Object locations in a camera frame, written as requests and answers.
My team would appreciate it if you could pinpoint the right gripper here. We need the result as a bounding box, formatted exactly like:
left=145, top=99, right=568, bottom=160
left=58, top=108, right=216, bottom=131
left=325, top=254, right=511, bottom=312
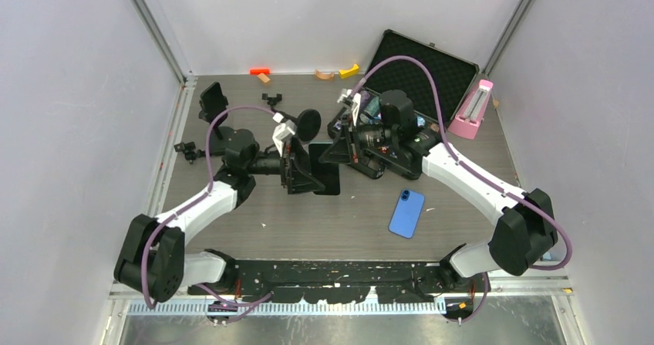
left=321, top=113, right=399, bottom=164

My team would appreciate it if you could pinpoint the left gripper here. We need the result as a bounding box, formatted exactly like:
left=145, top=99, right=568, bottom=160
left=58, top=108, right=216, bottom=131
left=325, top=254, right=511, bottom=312
left=245, top=134, right=324, bottom=193

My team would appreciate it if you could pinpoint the dark green-edged smartphone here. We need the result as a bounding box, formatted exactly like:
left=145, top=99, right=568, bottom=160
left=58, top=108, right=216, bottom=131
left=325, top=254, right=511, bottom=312
left=308, top=140, right=341, bottom=196

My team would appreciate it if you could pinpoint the black smartphone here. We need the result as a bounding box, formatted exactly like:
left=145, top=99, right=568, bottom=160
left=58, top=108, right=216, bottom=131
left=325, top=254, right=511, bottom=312
left=198, top=82, right=228, bottom=123

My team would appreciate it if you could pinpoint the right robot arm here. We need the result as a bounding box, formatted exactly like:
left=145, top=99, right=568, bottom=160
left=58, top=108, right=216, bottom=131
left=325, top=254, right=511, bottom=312
left=320, top=89, right=571, bottom=292

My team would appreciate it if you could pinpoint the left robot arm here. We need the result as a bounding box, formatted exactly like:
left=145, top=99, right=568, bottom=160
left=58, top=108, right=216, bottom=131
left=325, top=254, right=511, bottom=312
left=114, top=129, right=325, bottom=308

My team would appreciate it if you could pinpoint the small-clamp black phone stand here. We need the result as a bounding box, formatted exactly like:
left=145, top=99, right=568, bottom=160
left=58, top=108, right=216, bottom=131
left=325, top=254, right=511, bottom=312
left=261, top=93, right=322, bottom=142

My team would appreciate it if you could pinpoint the black poker chip case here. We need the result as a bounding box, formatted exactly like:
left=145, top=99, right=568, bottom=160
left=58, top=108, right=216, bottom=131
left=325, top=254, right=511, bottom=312
left=327, top=29, right=480, bottom=180

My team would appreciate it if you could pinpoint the brown wooden arch block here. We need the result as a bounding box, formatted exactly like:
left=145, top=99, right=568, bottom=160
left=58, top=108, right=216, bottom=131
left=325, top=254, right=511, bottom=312
left=314, top=69, right=335, bottom=81

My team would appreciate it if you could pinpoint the yellow wooden block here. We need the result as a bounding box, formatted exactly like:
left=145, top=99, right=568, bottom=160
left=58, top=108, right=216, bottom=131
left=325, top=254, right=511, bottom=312
left=338, top=63, right=360, bottom=79

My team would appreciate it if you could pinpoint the blue smartphone face down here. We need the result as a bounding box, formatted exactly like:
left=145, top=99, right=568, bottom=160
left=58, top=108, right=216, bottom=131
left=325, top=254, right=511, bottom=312
left=389, top=189, right=426, bottom=239

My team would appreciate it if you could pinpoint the tan wooden block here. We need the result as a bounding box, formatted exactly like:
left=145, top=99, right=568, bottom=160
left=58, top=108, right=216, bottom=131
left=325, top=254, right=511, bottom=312
left=257, top=73, right=271, bottom=86

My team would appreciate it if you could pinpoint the orange wooden block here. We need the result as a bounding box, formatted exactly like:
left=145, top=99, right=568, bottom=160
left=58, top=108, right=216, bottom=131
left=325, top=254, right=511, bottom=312
left=249, top=68, right=271, bottom=75

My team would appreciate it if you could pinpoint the pink metronome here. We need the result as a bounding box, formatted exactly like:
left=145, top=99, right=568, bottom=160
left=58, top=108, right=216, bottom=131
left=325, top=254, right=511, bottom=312
left=447, top=79, right=494, bottom=140

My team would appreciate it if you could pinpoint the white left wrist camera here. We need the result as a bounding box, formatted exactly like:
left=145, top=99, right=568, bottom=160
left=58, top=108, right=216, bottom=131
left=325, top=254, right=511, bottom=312
left=272, top=111, right=297, bottom=157

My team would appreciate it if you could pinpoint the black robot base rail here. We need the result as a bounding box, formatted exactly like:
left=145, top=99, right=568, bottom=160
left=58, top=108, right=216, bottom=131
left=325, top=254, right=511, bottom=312
left=188, top=259, right=485, bottom=304

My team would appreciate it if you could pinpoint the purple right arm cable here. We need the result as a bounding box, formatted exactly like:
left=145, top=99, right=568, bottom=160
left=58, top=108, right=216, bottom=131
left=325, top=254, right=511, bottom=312
left=347, top=56, right=575, bottom=326

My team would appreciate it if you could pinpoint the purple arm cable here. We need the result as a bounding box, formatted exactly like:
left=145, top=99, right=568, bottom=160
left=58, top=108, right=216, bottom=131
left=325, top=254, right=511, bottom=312
left=347, top=56, right=575, bottom=326
left=141, top=104, right=287, bottom=326

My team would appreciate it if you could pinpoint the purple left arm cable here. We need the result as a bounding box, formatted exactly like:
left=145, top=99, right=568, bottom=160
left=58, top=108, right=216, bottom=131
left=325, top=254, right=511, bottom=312
left=141, top=104, right=287, bottom=326

